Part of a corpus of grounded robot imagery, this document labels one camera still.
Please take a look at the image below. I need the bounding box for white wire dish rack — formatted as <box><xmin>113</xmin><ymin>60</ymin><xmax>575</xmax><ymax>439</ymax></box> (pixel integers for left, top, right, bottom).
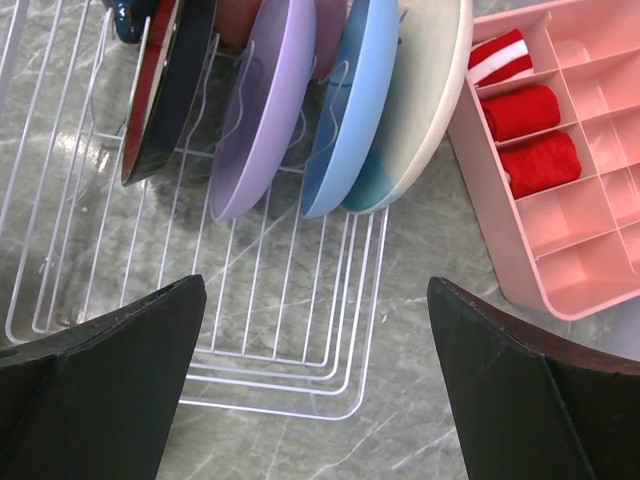
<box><xmin>0</xmin><ymin>0</ymin><xmax>391</xmax><ymax>422</ymax></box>

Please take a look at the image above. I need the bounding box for pink compartment organizer tray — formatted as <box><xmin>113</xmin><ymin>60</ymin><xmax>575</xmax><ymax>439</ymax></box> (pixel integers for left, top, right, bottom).
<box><xmin>448</xmin><ymin>1</ymin><xmax>639</xmax><ymax>321</ymax></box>

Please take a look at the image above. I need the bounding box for pink patterned cup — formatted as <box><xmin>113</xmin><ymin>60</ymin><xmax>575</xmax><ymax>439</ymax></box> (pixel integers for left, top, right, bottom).
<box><xmin>214</xmin><ymin>0</ymin><xmax>262</xmax><ymax>56</ymax></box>

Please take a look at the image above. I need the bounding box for pink plastic cup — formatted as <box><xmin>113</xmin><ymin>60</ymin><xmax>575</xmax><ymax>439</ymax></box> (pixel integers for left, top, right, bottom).
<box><xmin>311</xmin><ymin>0</ymin><xmax>348</xmax><ymax>80</ymax></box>

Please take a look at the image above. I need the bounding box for dark red rimmed plate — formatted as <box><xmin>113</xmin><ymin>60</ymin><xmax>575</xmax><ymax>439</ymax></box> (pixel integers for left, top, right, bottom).
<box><xmin>121</xmin><ymin>0</ymin><xmax>217</xmax><ymax>186</ymax></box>

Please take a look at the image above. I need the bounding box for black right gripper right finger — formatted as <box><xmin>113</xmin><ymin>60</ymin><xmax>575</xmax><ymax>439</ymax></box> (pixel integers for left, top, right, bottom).
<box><xmin>427</xmin><ymin>277</ymin><xmax>639</xmax><ymax>479</ymax></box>

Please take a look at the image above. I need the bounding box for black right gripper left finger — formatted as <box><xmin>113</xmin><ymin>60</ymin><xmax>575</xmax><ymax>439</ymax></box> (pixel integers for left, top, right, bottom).
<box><xmin>1</xmin><ymin>274</ymin><xmax>207</xmax><ymax>479</ymax></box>

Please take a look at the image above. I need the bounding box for red cloth item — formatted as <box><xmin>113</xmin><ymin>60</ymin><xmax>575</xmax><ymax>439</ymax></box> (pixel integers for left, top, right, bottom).
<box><xmin>481</xmin><ymin>85</ymin><xmax>561</xmax><ymax>142</ymax></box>
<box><xmin>499</xmin><ymin>131</ymin><xmax>582</xmax><ymax>199</ymax></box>

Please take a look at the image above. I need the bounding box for cream and blue plate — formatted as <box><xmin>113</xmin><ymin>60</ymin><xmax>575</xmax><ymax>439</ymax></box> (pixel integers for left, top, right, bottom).
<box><xmin>342</xmin><ymin>0</ymin><xmax>473</xmax><ymax>214</ymax></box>

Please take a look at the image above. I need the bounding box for lavender plate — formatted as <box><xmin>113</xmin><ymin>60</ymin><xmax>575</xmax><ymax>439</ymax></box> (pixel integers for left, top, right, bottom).
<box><xmin>209</xmin><ymin>1</ymin><xmax>316</xmax><ymax>221</ymax></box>

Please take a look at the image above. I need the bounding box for red white striped item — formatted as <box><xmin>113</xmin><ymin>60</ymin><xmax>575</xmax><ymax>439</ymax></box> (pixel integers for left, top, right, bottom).
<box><xmin>468</xmin><ymin>29</ymin><xmax>534</xmax><ymax>87</ymax></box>

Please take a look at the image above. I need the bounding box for dark blue ceramic mug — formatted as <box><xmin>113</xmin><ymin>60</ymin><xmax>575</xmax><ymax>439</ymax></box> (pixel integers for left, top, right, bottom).
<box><xmin>102</xmin><ymin>0</ymin><xmax>159</xmax><ymax>44</ymax></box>

